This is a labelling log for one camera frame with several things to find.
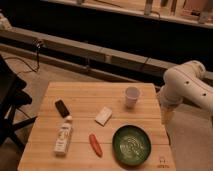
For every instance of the black office chair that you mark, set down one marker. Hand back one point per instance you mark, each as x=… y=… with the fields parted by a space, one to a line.
x=12 y=97

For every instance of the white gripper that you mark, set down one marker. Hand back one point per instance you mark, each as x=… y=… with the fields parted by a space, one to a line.
x=168 y=101

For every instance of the white sponge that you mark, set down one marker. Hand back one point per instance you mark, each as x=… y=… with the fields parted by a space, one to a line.
x=103 y=116

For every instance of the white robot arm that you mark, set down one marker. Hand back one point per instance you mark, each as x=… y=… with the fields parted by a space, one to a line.
x=184 y=81

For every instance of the white squeeze bottle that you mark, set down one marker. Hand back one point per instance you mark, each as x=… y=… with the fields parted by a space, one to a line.
x=63 y=138

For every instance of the black phone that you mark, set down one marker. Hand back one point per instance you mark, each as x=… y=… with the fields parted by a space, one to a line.
x=62 y=109

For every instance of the green bowl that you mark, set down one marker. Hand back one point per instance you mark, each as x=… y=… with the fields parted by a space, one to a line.
x=131 y=145

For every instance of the white paper cup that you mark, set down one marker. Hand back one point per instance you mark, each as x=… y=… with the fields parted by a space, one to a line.
x=131 y=96

